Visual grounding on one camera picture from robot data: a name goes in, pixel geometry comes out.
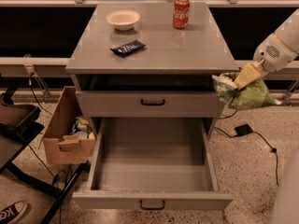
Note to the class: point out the cardboard box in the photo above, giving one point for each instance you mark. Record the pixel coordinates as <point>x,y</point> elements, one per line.
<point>62,147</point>

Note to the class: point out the closed grey upper drawer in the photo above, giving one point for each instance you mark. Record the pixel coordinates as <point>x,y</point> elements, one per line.
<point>149,104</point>

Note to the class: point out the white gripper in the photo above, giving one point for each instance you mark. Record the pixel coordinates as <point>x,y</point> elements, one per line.
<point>271,56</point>

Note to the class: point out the snack bags in box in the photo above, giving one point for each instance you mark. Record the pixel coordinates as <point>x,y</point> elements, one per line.
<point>81,126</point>

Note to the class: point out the dark blue snack bar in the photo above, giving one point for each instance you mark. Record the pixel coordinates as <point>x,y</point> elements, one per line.
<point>128,49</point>

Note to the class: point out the open grey middle drawer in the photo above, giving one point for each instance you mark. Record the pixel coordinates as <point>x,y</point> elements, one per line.
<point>151,164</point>

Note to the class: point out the black white sneaker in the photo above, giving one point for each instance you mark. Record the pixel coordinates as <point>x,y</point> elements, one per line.
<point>13,213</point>

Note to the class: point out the green jalapeno chip bag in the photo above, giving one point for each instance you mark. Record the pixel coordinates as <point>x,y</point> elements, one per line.
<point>255,95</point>

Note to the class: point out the red coca-cola can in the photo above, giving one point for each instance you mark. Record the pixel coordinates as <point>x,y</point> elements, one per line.
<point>181,9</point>

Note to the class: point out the grey metal railing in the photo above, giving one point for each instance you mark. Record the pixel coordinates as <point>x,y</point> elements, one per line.
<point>34,66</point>

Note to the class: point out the white paper bowl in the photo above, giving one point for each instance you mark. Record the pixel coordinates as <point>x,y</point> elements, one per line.
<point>123,20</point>

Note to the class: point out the black power adapter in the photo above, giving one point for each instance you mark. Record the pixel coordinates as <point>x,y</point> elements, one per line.
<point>243,130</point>

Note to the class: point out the grey drawer cabinet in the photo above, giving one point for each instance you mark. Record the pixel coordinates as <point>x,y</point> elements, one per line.
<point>173,60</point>

